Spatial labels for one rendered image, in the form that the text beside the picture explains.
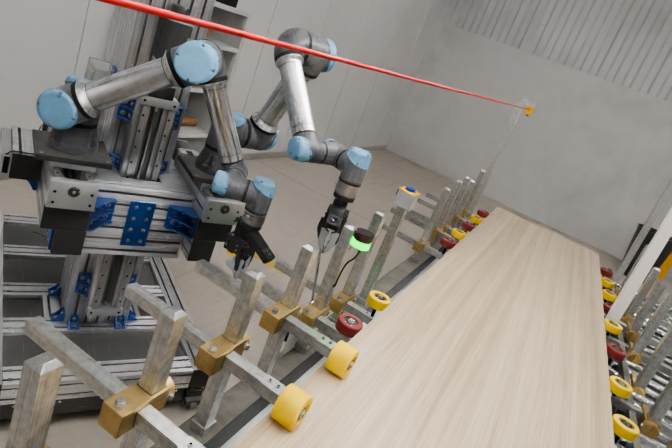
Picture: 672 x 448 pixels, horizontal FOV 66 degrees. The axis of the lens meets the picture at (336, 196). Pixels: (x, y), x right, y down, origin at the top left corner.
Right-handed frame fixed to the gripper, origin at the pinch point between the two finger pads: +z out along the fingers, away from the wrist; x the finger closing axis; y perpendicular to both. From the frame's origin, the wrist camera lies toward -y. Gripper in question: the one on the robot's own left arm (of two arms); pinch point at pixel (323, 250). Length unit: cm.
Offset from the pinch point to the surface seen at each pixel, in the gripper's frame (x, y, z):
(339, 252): -5.0, -10.2, -5.7
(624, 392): -116, 10, 12
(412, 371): -35.9, -29.3, 11.6
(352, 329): -16.8, -20.5, 11.4
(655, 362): -137, 35, 7
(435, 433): -41, -51, 12
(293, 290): 3.2, -33.8, -0.6
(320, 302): -5.3, -10.4, 12.4
